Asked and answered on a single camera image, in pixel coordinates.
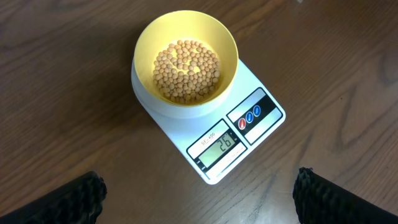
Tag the pale yellow plastic bowl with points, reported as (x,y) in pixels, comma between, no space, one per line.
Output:
(181,25)

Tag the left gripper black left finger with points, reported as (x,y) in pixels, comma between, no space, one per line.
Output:
(78,201)

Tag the white digital kitchen scale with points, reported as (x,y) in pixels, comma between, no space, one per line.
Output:
(215,138)

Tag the soybeans in yellow bowl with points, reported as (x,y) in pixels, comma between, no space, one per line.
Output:
(187,72)

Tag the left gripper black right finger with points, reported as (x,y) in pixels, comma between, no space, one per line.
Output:
(319,201)

